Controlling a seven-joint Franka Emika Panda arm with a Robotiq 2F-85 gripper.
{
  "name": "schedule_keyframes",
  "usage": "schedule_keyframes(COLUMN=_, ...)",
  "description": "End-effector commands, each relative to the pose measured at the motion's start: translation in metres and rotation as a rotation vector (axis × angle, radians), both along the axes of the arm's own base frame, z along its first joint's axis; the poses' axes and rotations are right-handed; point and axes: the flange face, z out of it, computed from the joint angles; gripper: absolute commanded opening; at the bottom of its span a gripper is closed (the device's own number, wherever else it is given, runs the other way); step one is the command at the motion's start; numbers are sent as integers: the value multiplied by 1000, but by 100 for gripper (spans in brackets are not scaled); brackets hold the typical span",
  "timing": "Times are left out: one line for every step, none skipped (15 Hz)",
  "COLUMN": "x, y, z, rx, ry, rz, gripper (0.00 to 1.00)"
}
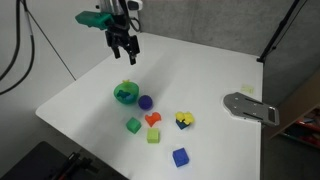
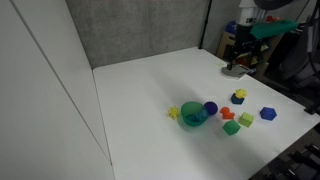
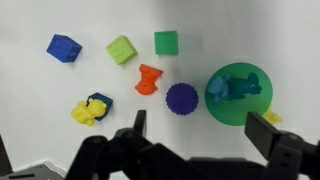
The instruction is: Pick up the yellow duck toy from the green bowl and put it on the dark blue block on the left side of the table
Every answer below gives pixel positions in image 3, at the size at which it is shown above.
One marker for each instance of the light blue toy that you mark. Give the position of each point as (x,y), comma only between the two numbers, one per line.
(218,87)

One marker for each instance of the green bowl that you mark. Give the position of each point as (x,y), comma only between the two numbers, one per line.
(238,111)

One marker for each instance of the lime green block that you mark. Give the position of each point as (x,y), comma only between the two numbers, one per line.
(121,49)

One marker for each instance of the purple spiky ball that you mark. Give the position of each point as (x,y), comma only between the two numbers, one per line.
(182,99)

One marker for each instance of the royal blue block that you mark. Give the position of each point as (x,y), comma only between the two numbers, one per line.
(64,48)

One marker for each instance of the grey metal mounting plate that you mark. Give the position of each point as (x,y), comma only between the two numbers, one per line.
(36,171)

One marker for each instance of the orange-red block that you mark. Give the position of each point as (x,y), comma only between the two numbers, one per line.
(148,80)

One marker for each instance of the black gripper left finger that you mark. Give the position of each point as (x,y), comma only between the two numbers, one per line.
(110,156)

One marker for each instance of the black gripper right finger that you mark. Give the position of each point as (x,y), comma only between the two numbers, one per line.
(283,150)

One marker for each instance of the teal toy figure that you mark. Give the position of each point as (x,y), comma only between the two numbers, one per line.
(245,87)

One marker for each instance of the small yellow toy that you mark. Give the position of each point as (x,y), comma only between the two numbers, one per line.
(273,116)

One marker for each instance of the yellow duck toy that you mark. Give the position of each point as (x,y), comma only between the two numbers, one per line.
(87,112)

